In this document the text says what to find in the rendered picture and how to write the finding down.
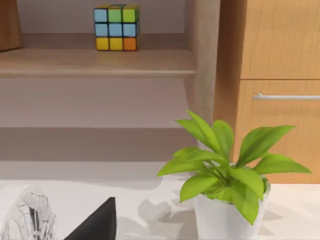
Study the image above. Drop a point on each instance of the wooden cupboard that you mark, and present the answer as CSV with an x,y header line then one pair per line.
x,y
267,75

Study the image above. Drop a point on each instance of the green plant in white pot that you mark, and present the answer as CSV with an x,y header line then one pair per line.
x,y
225,190

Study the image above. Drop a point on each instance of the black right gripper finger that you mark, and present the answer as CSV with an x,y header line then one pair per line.
x,y
102,222

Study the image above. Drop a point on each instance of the wooden door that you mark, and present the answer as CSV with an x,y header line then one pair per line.
x,y
280,37

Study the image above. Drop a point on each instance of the open wooden shelf unit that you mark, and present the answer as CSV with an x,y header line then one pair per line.
x,y
100,100

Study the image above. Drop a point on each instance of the multicoloured puzzle cube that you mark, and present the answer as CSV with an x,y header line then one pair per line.
x,y
116,27

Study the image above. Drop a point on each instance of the wooden drawer front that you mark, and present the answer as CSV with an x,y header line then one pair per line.
x,y
280,140

